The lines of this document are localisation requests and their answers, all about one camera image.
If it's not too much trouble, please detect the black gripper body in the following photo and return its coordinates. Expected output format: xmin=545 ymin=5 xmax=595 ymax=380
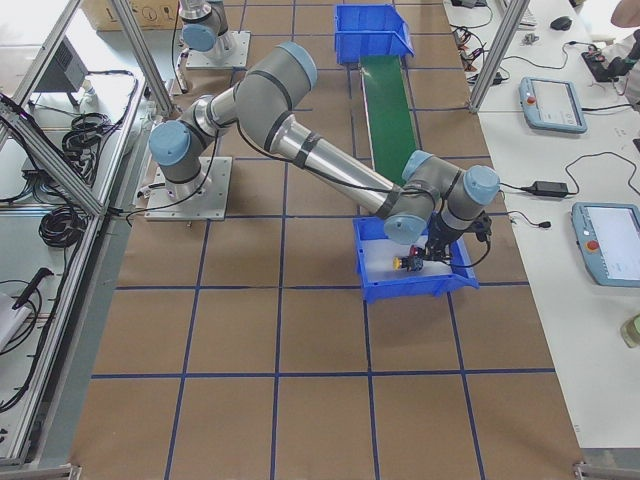
xmin=425 ymin=211 xmax=492 ymax=264

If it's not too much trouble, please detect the yellow push button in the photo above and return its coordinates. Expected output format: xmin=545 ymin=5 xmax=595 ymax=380
xmin=392 ymin=256 xmax=424 ymax=272

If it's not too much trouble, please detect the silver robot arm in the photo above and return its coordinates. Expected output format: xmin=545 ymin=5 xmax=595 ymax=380
xmin=178 ymin=0 xmax=234 ymax=63
xmin=149 ymin=41 xmax=500 ymax=268

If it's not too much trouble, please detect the blue bin right side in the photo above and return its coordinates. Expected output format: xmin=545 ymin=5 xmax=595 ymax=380
xmin=353 ymin=217 xmax=479 ymax=303

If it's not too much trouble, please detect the blue bin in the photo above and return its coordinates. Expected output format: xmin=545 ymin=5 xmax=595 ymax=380
xmin=334 ymin=4 xmax=415 ymax=64
xmin=353 ymin=217 xmax=479 ymax=303

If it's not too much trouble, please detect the black power adapter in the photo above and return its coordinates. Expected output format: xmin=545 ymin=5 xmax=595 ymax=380
xmin=522 ymin=180 xmax=570 ymax=198

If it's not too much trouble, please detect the green conveyor belt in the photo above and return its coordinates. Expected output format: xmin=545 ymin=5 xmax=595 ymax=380
xmin=360 ymin=56 xmax=416 ymax=185

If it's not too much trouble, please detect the near teach pendant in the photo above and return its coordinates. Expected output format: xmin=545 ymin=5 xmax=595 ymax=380
xmin=571 ymin=202 xmax=639 ymax=288

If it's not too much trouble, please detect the teach pendant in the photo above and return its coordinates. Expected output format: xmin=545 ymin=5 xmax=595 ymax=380
xmin=518 ymin=77 xmax=587 ymax=134
xmin=571 ymin=202 xmax=639 ymax=288

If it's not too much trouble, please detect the far teach pendant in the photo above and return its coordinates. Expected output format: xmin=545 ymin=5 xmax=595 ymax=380
xmin=518 ymin=77 xmax=587 ymax=134

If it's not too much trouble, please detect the blue bin left side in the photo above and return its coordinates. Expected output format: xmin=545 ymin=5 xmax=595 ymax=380
xmin=334 ymin=4 xmax=415 ymax=64

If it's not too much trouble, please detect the black computer mouse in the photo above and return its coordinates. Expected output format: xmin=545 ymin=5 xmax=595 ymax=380
xmin=549 ymin=16 xmax=573 ymax=31

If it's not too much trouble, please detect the cardboard box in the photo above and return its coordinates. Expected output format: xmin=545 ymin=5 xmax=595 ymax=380
xmin=80 ymin=0 xmax=181 ymax=32

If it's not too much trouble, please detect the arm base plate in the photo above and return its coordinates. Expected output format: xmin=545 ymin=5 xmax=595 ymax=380
xmin=186 ymin=30 xmax=251 ymax=70
xmin=143 ymin=157 xmax=233 ymax=221

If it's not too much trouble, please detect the aluminium frame post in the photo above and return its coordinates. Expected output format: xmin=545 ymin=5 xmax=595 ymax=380
xmin=468 ymin=0 xmax=529 ymax=113

